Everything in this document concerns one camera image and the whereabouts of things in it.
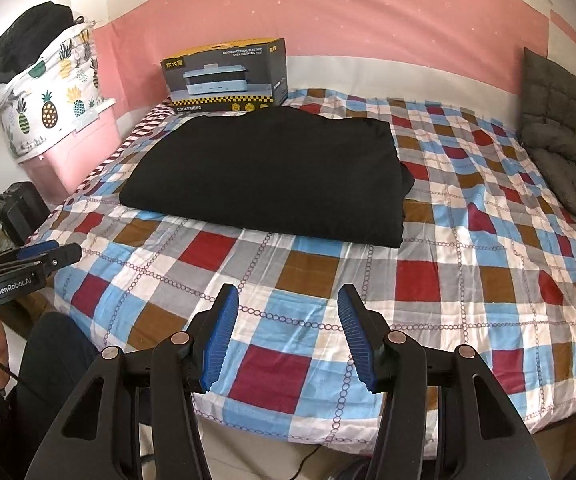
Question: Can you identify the person's black trouser leg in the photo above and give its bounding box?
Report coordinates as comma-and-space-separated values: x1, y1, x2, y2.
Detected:
5, 311, 106, 480

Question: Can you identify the checkered bed sheet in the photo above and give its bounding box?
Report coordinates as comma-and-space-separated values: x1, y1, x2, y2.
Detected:
25, 87, 576, 456

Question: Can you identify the grey quilted cushion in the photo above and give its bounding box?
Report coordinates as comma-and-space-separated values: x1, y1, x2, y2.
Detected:
518, 47, 576, 218

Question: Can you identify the black padded jacket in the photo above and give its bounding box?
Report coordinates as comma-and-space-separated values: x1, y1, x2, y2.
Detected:
118, 105, 416, 250

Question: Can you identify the electric cooker cardboard box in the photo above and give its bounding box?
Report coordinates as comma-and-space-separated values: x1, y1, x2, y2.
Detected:
160, 36, 289, 116

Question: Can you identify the red white striped cloth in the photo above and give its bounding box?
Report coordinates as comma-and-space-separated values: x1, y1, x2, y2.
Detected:
63, 100, 181, 201

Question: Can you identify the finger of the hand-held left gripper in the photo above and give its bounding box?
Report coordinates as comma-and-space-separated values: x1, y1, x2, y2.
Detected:
0, 240, 62, 267
15, 242, 84, 277

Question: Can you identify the black floor cable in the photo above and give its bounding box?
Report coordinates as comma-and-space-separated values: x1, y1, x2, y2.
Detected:
285, 446, 321, 480

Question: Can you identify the black bag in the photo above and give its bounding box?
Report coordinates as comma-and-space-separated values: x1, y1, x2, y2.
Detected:
0, 2, 86, 83

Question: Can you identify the pink storage box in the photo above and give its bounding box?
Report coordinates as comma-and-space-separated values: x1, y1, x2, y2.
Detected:
20, 97, 121, 201

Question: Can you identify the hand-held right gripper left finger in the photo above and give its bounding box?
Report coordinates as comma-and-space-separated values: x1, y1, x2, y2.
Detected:
23, 284, 241, 480

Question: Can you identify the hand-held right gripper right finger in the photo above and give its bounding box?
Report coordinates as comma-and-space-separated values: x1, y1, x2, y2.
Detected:
337, 284, 544, 480

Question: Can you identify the black hard case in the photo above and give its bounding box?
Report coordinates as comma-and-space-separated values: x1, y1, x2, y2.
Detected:
0, 181, 46, 248

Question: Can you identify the pineapple print fabric bundle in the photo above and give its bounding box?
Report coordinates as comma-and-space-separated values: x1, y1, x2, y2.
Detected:
0, 20, 104, 161

